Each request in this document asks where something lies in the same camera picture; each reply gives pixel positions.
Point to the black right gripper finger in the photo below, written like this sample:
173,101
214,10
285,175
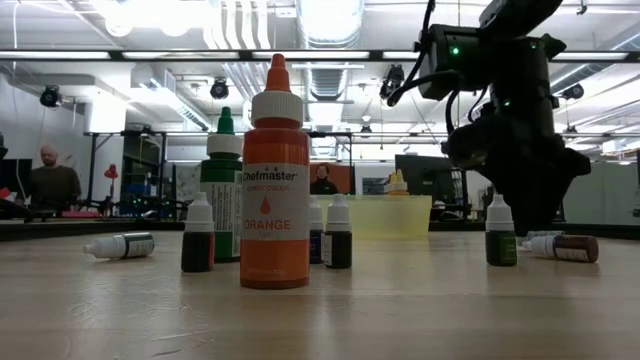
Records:
527,212
552,212

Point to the large yellow food colouring bottle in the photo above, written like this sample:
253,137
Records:
389,187
401,187

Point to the dark blue bottle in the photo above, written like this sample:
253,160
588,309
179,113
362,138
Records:
120,246

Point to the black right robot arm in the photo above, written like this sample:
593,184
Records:
480,60

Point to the small brown food colouring bottle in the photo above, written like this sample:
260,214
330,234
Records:
575,247

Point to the small green food colouring bottle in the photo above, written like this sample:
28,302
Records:
500,247

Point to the small black food colouring bottle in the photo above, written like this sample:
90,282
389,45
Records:
338,250

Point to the small blue food colouring bottle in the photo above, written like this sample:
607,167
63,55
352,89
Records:
315,247

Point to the large orange food colouring bottle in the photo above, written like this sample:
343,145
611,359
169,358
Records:
275,200

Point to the large green food colouring bottle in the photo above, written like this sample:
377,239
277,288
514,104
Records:
222,175

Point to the small red food colouring bottle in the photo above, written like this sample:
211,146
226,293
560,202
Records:
197,250

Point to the black computer monitor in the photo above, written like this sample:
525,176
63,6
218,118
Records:
422,175

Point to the yellow translucent plastic bin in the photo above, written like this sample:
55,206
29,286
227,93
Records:
380,217

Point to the orange partition panel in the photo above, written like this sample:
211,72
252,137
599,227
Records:
346,175

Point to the person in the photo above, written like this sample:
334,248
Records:
52,185
323,182

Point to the black metal rack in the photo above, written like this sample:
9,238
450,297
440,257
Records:
93,170

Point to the green partition wall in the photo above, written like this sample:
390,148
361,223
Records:
615,195

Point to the black overhead frame beam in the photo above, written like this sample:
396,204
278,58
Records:
116,55

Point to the black metal table frame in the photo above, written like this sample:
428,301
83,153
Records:
50,231

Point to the black wall screen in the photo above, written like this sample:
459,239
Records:
15,175

